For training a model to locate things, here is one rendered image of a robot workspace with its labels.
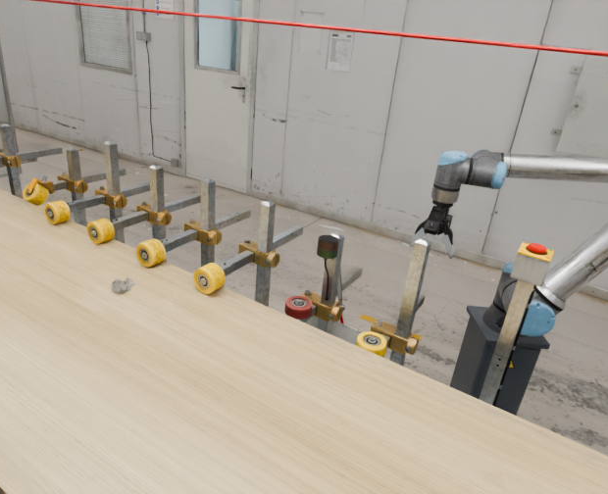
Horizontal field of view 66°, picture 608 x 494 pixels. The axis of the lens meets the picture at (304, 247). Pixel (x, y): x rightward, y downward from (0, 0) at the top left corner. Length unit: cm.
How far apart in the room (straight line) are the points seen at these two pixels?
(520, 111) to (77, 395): 343
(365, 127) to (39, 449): 362
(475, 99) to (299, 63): 156
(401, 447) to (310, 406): 20
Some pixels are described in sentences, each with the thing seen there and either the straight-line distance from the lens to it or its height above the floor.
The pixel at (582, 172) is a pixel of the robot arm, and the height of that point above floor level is 128.
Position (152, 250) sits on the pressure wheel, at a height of 97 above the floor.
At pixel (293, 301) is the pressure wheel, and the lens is 138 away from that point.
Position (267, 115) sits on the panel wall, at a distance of 467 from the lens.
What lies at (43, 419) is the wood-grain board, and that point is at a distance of 109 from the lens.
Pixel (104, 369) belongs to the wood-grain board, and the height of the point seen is 90.
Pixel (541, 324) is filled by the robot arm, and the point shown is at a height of 78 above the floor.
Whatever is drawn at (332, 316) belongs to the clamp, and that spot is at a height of 85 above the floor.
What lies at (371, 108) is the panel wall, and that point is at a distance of 415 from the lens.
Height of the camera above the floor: 163
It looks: 25 degrees down
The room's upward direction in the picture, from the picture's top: 6 degrees clockwise
